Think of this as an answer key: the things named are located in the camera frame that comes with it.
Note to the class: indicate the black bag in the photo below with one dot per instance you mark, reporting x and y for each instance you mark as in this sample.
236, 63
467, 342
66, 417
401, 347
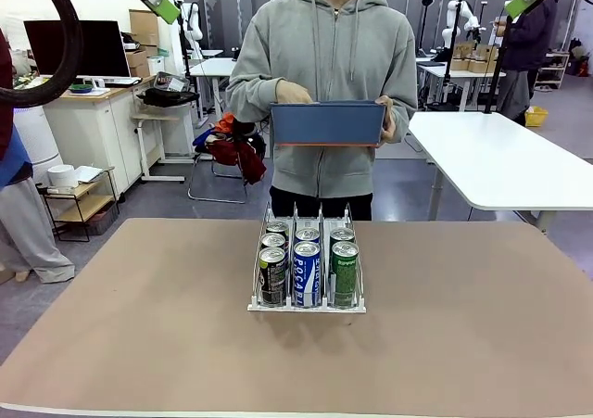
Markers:
167, 96

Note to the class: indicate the yellow plastic basket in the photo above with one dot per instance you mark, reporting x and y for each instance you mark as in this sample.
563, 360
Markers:
537, 117

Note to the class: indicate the red jacket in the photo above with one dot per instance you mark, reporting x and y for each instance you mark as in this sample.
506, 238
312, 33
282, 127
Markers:
231, 151

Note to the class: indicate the person's right forearm grey sleeve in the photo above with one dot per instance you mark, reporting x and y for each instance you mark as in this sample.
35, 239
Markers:
250, 93

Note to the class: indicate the person in navy jacket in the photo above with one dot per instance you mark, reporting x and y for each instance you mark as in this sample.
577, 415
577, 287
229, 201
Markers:
528, 33

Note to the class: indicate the white background desk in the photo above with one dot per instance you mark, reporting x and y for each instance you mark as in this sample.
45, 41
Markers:
213, 66

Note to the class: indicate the person's right hand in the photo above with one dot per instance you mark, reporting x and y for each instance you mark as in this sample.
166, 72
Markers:
292, 93

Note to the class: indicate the person in grey hoodie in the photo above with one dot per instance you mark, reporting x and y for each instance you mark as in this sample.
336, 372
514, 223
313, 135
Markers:
324, 42

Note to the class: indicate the person's left hand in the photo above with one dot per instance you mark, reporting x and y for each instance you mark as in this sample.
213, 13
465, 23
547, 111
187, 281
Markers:
389, 121

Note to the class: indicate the white cylindrical air purifier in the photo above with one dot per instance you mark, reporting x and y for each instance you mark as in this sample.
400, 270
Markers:
41, 140

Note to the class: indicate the green beverage can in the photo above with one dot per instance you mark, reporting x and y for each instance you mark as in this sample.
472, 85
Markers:
345, 274
342, 234

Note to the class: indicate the person in grey trousers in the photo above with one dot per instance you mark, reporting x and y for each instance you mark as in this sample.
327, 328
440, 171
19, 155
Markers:
23, 232

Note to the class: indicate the black metal chair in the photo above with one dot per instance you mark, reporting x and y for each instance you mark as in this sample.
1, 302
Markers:
237, 126

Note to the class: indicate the black camera stand pole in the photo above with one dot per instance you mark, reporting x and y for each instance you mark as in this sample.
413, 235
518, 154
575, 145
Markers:
498, 66

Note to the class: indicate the black beverage can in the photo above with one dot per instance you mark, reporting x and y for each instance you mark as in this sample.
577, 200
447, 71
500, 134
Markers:
273, 240
272, 276
277, 226

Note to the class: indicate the green bowl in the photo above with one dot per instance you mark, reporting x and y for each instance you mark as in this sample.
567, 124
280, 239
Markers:
79, 87

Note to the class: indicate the white cabinet wooden top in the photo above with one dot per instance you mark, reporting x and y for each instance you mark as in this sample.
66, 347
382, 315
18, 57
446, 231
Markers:
92, 126

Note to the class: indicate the white rolling side table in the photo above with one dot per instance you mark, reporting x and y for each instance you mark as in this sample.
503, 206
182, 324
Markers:
153, 117

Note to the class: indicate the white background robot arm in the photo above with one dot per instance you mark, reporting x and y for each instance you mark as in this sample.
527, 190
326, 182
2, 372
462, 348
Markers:
451, 19
192, 19

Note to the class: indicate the blue plastic bin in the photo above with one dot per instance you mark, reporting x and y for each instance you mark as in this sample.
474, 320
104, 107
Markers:
329, 123

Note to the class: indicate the black tripod stand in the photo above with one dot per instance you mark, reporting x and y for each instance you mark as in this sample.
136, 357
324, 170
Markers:
451, 52

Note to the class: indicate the blue white Pocari can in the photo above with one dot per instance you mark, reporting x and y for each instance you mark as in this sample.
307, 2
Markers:
306, 274
307, 234

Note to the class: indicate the person's left forearm grey sleeve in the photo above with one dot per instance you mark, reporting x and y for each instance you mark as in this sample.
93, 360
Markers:
405, 107

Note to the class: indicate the black computer monitor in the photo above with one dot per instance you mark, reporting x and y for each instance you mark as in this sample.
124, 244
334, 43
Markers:
83, 47

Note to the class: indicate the white rounded table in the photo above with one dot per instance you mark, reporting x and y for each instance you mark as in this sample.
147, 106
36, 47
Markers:
523, 177

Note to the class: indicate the large cardboard box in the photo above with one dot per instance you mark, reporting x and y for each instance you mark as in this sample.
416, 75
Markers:
143, 26

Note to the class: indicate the clear plastic container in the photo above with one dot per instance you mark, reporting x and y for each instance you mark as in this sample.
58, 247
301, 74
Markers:
172, 82

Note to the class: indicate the white round roll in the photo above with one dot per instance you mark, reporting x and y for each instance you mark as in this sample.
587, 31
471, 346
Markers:
62, 174

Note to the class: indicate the small cardboard box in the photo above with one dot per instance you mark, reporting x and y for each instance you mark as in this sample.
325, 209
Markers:
137, 63

